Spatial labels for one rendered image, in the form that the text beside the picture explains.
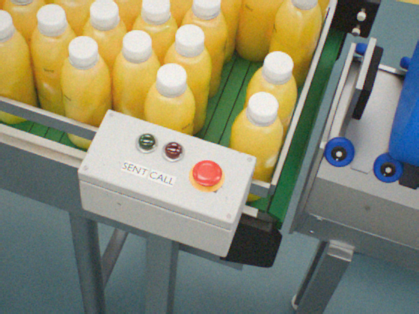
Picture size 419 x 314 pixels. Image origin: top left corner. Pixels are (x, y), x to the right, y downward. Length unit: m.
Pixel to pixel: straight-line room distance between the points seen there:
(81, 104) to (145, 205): 0.21
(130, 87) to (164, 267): 0.28
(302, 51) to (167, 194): 0.38
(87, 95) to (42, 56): 0.09
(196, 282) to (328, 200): 0.91
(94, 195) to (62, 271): 1.12
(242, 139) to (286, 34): 0.21
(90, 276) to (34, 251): 0.56
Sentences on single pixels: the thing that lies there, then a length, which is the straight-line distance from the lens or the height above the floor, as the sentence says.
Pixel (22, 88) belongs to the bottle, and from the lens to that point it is 1.23.
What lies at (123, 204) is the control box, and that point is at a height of 1.05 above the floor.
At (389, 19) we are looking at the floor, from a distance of 2.74.
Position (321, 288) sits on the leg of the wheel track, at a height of 0.48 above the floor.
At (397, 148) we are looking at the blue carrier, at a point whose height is 1.06.
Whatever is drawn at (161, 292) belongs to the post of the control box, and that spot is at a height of 0.73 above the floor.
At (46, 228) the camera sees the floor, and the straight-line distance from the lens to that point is 2.21.
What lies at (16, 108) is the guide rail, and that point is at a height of 0.97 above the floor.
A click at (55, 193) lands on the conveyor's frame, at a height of 0.79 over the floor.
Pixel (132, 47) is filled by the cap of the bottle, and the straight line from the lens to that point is 1.11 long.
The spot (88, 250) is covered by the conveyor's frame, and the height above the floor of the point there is 0.58.
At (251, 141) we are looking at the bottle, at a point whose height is 1.06.
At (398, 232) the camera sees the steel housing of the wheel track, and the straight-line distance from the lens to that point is 1.30.
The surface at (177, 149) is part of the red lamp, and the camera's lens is 1.01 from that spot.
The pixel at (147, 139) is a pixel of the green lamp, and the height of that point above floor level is 1.11.
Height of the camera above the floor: 1.97
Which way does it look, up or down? 58 degrees down
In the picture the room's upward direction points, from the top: 8 degrees clockwise
